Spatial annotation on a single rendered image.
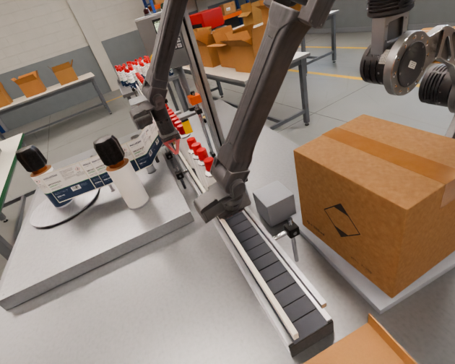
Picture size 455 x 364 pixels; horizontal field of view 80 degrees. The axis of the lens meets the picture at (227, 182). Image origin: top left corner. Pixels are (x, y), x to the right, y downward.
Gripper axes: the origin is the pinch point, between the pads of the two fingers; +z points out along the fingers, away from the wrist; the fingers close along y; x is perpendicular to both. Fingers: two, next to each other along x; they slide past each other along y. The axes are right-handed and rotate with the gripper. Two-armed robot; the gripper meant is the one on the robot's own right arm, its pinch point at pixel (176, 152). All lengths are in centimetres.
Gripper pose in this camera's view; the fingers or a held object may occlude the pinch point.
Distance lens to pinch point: 110.4
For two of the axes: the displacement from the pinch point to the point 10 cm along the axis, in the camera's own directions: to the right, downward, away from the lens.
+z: 2.5, 7.9, 5.6
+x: 8.9, -4.2, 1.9
